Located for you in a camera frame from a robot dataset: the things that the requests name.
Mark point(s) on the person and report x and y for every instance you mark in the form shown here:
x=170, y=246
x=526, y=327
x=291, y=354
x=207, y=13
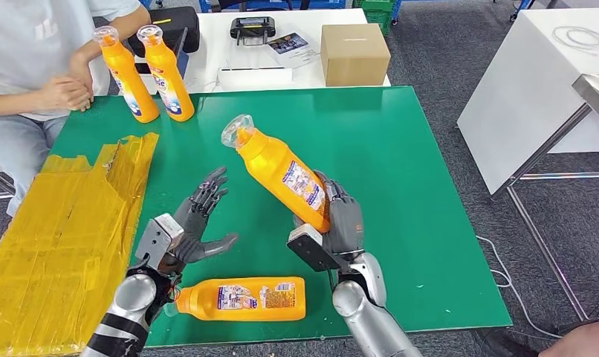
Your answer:
x=19, y=49
x=575, y=345

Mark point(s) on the white square table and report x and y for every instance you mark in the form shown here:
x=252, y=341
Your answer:
x=526, y=88

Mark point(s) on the black carry case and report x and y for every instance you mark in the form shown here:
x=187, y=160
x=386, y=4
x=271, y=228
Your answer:
x=181, y=34

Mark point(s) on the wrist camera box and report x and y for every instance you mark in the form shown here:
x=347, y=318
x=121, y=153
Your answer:
x=156, y=241
x=312, y=249

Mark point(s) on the green plastic crate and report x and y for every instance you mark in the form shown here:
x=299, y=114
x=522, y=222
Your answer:
x=379, y=15

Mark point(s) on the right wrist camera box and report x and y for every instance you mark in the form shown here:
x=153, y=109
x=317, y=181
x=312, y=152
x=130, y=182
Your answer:
x=312, y=249

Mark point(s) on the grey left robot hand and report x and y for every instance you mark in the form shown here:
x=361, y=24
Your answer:
x=191, y=231

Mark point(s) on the white flat box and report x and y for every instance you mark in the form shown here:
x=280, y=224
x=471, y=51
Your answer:
x=254, y=80

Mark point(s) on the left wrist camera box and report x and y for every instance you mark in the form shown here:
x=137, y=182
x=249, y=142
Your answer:
x=156, y=241

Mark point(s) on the orange detergent bottle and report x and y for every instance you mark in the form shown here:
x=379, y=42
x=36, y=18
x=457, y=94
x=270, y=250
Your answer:
x=275, y=172
x=169, y=84
x=132, y=84
x=206, y=300

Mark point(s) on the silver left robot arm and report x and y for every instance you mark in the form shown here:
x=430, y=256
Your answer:
x=127, y=305

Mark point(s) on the yellow taped cardboard sheet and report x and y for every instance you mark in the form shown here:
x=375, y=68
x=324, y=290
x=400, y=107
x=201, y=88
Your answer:
x=48, y=222

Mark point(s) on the printed booklet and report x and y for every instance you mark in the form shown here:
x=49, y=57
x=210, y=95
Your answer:
x=288, y=45

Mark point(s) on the brown cardboard box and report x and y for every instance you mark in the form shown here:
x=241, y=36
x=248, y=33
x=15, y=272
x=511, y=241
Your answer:
x=354, y=60

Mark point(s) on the black remote controller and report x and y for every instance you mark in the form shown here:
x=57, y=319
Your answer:
x=252, y=26

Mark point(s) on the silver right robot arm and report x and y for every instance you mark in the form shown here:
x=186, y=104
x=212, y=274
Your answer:
x=363, y=315

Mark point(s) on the dark blue tablet folio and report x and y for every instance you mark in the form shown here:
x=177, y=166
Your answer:
x=184, y=59

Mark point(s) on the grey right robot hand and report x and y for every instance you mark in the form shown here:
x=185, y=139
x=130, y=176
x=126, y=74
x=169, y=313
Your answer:
x=346, y=222

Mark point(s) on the white desk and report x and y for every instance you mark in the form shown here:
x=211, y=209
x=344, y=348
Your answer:
x=217, y=50

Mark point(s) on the black smartphone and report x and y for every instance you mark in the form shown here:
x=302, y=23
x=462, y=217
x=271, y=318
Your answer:
x=142, y=68

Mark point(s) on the stainless steel table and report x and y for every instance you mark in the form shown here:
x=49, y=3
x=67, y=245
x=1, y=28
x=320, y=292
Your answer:
x=597, y=94

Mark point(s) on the blue trolley leg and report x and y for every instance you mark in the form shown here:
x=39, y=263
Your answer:
x=519, y=6

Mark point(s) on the black office chair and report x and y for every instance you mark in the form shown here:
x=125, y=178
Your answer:
x=230, y=4

